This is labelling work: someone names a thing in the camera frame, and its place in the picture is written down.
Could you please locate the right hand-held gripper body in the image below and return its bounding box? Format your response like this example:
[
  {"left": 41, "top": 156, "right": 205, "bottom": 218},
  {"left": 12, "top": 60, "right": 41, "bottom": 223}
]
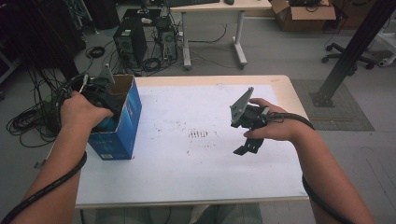
[{"left": 229, "top": 87, "right": 271, "bottom": 130}]

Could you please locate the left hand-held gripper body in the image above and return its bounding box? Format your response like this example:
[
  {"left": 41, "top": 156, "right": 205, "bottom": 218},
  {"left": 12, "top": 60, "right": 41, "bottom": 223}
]
[{"left": 70, "top": 63, "right": 129, "bottom": 115}]

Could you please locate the blue cardboard box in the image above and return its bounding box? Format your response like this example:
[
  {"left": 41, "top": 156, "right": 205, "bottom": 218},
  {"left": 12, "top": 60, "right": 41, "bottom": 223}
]
[{"left": 87, "top": 73, "right": 143, "bottom": 161}]

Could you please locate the person's right hand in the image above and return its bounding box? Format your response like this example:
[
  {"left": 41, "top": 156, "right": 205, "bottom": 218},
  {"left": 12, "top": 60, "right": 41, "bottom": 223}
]
[{"left": 242, "top": 97, "right": 308, "bottom": 144}]

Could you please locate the person's left hand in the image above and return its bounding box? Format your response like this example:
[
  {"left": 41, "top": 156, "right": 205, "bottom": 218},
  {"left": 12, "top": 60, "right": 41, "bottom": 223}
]
[{"left": 60, "top": 91, "right": 115, "bottom": 132}]

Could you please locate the light wooden table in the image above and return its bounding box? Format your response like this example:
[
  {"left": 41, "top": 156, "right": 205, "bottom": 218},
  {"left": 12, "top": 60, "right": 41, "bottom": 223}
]
[{"left": 46, "top": 74, "right": 311, "bottom": 210}]

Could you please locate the white table mat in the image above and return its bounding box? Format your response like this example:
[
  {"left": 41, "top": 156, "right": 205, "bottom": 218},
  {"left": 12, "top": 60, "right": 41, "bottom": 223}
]
[{"left": 76, "top": 84, "right": 308, "bottom": 205}]

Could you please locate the black computer tower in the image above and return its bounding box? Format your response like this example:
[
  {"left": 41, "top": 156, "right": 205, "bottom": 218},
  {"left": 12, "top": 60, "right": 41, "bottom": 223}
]
[{"left": 112, "top": 16, "right": 149, "bottom": 68}]

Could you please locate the small grey computer tower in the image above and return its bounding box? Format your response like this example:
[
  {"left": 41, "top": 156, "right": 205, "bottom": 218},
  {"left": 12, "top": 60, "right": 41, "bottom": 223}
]
[{"left": 156, "top": 18, "right": 178, "bottom": 63}]

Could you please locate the dark cabinet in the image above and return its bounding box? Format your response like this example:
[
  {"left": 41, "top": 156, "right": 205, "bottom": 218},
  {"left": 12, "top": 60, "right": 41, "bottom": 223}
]
[{"left": 0, "top": 0, "right": 88, "bottom": 94}]

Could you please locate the grey floor mat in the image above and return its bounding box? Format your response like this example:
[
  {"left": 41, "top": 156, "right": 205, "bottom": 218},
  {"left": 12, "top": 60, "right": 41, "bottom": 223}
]
[{"left": 290, "top": 78, "right": 375, "bottom": 133}]

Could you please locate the black office chair base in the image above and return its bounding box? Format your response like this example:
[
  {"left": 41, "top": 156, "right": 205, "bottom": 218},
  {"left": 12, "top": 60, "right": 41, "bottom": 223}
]
[{"left": 321, "top": 42, "right": 379, "bottom": 71}]

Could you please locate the open brown cardboard box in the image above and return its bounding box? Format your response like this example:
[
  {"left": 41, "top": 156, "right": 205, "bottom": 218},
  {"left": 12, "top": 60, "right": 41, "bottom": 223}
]
[{"left": 269, "top": 0, "right": 337, "bottom": 33}]

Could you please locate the white-legged wooden desk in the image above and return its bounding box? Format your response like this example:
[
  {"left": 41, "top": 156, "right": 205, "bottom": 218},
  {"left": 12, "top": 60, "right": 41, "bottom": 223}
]
[{"left": 169, "top": 0, "right": 273, "bottom": 70}]

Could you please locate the black metal pillar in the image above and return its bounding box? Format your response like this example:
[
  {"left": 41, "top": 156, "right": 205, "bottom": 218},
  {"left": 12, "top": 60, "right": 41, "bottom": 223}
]
[{"left": 309, "top": 0, "right": 396, "bottom": 108}]

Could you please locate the black keyboard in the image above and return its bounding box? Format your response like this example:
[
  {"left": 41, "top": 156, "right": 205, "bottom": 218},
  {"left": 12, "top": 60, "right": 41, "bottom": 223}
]
[{"left": 164, "top": 0, "right": 220, "bottom": 7}]

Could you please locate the small coil of black cable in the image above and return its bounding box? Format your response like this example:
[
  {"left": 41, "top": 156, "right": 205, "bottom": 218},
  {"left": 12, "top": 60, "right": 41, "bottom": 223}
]
[{"left": 85, "top": 45, "right": 106, "bottom": 60}]

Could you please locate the tangle of black floor cables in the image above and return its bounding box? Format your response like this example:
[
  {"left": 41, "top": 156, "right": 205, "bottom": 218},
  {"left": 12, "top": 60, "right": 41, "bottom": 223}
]
[{"left": 6, "top": 67, "right": 86, "bottom": 149}]

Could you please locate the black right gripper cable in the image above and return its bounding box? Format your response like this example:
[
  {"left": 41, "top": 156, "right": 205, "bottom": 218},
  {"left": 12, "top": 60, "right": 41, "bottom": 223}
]
[{"left": 268, "top": 112, "right": 357, "bottom": 224}]

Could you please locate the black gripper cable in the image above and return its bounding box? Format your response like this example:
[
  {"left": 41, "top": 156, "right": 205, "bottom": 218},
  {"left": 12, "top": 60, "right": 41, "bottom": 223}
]
[
  {"left": 0, "top": 72, "right": 91, "bottom": 224},
  {"left": 268, "top": 112, "right": 357, "bottom": 224}
]

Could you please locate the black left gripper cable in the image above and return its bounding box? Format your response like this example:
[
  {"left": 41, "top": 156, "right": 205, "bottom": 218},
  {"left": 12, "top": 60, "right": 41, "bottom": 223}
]
[{"left": 0, "top": 72, "right": 91, "bottom": 224}]

